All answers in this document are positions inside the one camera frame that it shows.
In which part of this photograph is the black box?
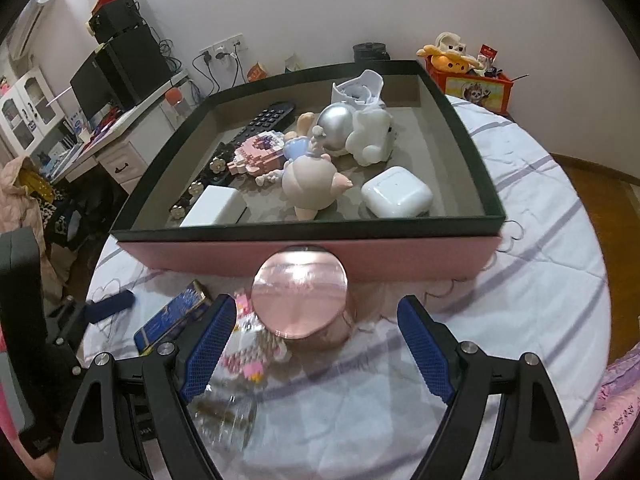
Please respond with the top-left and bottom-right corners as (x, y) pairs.
(89, 0), (148, 45)

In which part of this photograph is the black speakers stack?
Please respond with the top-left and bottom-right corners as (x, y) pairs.
(95, 27), (173, 110)

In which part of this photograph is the pink printed blanket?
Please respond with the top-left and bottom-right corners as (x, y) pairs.
(575, 350), (640, 480)

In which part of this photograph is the red toy box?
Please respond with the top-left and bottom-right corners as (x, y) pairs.
(425, 57), (515, 116)

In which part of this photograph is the white plush toy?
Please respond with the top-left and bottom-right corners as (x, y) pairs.
(434, 32), (468, 56)

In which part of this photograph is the pink white block toy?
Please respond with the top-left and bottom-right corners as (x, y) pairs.
(217, 287), (293, 378)

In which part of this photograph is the dark green pink tray box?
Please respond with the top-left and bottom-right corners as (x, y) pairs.
(109, 60), (508, 283)

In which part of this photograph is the white earbuds case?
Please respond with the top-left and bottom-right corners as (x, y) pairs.
(360, 166), (435, 219)

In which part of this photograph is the black monitor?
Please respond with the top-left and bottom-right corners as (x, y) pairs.
(70, 52), (116, 121)

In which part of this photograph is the clear bottle with orange cap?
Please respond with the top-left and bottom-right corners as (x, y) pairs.
(165, 86), (193, 121)

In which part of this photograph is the black remote control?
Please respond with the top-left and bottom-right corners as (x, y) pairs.
(220, 101), (297, 161)

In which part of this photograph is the silver ball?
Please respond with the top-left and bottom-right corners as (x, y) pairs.
(316, 102), (358, 157)

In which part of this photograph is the white plastic cup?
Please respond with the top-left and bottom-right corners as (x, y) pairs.
(331, 69), (387, 111)

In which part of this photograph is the pink pig figurine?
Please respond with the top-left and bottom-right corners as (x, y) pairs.
(281, 127), (353, 222)

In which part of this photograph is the yellow plush toy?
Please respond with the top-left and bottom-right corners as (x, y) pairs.
(417, 42), (481, 77)

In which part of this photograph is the pink round tin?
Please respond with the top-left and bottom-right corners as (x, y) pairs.
(250, 245), (358, 353)

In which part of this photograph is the white wall power outlet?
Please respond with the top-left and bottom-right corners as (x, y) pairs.
(200, 34), (247, 61)

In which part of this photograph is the black power cable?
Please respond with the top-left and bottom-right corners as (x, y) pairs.
(192, 52), (242, 96)

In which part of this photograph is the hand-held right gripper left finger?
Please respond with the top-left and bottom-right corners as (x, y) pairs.
(52, 294), (238, 480)

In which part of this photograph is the beige and blue figurine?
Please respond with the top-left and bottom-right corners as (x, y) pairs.
(282, 111), (321, 162)

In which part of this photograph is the white desk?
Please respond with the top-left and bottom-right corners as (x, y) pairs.
(35, 72), (191, 196)

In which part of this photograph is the white dog figurine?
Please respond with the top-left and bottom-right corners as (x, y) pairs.
(345, 107), (396, 167)

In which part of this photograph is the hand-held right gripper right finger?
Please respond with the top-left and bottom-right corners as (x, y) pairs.
(396, 294), (581, 480)

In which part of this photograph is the beige jacket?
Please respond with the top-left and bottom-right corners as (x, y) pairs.
(0, 155), (66, 286)

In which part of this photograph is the white glass door cabinet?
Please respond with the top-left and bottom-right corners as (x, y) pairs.
(0, 67), (66, 153)

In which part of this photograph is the pink building block donut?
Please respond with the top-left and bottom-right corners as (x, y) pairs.
(226, 130), (290, 186)

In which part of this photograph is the white rectangular box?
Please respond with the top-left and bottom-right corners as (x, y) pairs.
(179, 185), (248, 227)

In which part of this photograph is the blue gold tin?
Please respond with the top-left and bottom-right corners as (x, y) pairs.
(134, 280), (211, 356)

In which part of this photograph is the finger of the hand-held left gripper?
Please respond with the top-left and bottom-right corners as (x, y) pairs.
(45, 288), (137, 362)

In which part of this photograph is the white air conditioner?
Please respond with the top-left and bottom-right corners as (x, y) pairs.
(7, 0), (58, 56)

